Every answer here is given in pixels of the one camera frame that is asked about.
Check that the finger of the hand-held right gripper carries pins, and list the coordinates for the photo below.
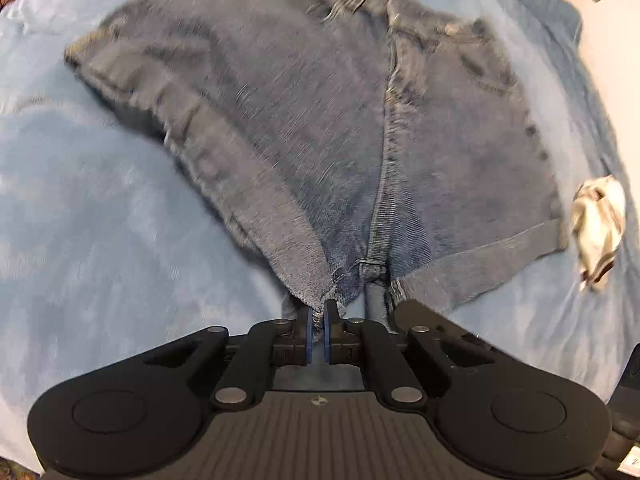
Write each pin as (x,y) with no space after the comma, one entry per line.
(415,312)

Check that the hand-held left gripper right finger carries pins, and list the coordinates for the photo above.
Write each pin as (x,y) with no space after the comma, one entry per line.
(328,342)

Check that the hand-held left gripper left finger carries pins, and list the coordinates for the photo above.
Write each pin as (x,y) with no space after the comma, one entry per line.
(311,345)

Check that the light blue fleece blanket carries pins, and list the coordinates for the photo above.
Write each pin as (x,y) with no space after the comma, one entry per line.
(75,210)

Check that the white crumpled cloth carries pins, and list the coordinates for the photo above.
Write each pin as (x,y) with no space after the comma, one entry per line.
(597,220)

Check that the blue denim shorts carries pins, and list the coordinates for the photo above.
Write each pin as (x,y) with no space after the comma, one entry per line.
(300,110)

